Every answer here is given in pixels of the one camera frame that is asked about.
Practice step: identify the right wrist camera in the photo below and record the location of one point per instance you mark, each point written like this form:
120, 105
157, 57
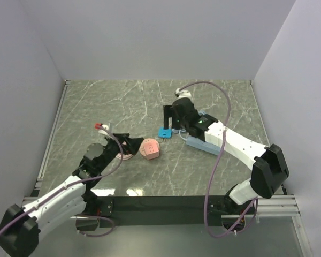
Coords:
181, 94

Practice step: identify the light blue power strip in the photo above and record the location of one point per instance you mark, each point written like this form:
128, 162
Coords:
201, 145

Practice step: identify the blue plug adapter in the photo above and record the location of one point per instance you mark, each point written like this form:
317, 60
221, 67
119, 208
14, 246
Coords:
165, 133

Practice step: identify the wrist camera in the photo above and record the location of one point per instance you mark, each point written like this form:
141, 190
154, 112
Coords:
181, 94
103, 128

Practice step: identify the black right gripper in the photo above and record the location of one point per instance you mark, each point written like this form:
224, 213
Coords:
168, 112

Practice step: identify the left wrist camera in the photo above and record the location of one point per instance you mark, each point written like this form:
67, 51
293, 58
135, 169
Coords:
103, 128

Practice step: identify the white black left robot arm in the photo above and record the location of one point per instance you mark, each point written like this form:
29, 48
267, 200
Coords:
22, 228

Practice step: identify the pink cube socket adapter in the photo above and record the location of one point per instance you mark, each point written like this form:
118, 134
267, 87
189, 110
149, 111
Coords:
149, 148

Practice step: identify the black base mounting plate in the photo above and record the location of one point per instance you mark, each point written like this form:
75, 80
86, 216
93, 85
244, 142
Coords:
158, 210

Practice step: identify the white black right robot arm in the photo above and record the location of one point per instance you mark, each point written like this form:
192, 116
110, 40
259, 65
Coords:
268, 167

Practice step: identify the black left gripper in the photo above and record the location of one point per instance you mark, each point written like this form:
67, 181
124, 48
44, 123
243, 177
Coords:
132, 144

